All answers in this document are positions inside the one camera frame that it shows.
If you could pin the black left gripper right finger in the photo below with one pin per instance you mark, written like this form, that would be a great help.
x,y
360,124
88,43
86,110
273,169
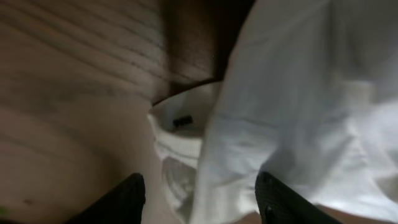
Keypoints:
x,y
286,205

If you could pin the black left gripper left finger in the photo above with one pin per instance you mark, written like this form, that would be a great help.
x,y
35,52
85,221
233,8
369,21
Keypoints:
x,y
121,205

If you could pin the white Puma t-shirt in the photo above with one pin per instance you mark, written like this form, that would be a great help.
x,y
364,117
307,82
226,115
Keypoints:
x,y
308,101

